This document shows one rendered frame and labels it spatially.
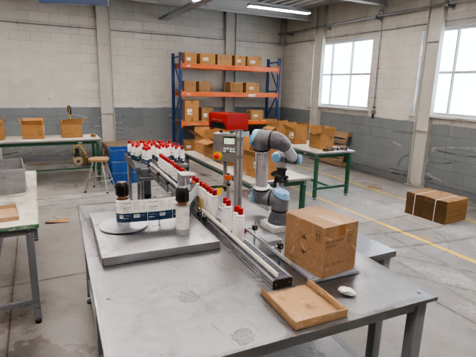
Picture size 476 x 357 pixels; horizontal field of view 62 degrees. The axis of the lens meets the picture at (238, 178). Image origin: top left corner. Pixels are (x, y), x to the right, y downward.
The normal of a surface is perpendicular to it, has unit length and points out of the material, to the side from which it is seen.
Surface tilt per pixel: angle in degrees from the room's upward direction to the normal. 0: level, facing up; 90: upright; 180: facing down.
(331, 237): 90
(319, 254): 90
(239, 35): 90
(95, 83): 90
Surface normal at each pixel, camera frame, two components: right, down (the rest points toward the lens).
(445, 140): -0.89, 0.08
